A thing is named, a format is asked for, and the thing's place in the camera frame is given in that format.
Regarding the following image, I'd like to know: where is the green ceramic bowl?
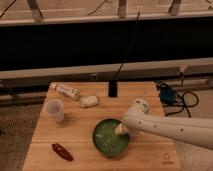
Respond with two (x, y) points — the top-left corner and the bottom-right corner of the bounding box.
(92, 119), (130, 157)

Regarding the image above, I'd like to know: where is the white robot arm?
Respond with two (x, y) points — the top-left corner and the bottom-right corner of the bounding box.
(115, 98), (213, 150)

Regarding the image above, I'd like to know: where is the white crumpled object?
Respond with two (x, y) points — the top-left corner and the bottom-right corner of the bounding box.
(80, 96), (98, 108)

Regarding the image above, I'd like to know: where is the blue clamp device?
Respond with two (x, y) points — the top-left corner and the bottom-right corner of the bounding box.
(160, 87), (175, 104)

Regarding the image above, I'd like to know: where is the dark red chili pepper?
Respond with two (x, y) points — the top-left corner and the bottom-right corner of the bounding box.
(52, 143), (73, 161)

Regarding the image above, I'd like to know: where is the white plastic cup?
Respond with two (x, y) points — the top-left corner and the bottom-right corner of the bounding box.
(43, 99), (64, 123)

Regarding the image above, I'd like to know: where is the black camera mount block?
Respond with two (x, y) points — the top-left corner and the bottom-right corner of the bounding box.
(108, 80), (117, 97)

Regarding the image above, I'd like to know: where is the black floor cable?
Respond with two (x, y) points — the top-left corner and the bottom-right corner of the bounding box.
(155, 80), (200, 118)

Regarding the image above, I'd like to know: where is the black cable to mount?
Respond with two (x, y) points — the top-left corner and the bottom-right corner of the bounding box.
(112, 11), (141, 82)

